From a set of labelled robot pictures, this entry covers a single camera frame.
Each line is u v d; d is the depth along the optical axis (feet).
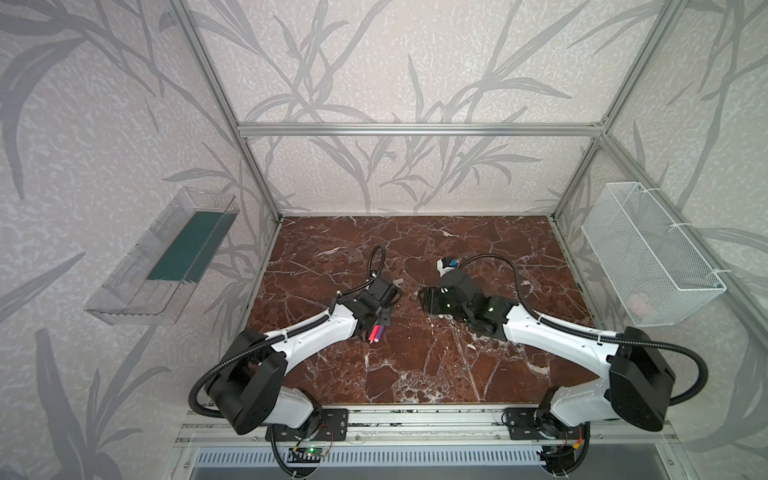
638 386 1.35
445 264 2.42
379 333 2.92
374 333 2.91
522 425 2.42
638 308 2.40
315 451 2.31
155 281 2.08
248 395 1.36
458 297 2.03
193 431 2.39
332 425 2.40
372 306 2.19
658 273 2.07
